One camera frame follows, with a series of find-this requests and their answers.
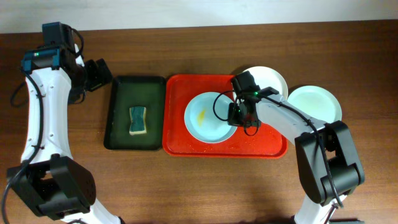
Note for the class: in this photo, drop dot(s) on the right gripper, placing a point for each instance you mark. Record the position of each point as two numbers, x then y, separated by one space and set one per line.
233 121

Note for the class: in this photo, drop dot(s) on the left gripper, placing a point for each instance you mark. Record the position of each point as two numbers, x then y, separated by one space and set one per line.
94 74

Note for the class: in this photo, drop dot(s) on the light blue plate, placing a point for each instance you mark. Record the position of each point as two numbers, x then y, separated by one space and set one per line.
201 122

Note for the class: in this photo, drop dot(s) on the green and yellow sponge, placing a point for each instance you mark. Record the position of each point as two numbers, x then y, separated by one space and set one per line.
138 120

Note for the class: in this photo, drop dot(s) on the pale green plate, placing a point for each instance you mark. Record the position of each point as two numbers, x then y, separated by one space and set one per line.
317 102

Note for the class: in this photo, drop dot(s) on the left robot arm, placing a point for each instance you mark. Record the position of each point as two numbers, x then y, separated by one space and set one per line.
48 180

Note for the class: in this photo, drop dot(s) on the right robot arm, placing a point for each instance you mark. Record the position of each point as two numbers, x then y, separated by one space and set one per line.
329 167

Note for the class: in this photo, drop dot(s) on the dark green rectangular tray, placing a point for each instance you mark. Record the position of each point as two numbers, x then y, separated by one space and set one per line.
128 92

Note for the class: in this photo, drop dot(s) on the red plastic tray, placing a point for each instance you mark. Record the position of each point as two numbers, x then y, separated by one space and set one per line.
177 141

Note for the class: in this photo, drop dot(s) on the white plate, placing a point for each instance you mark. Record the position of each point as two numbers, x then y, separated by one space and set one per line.
268 77

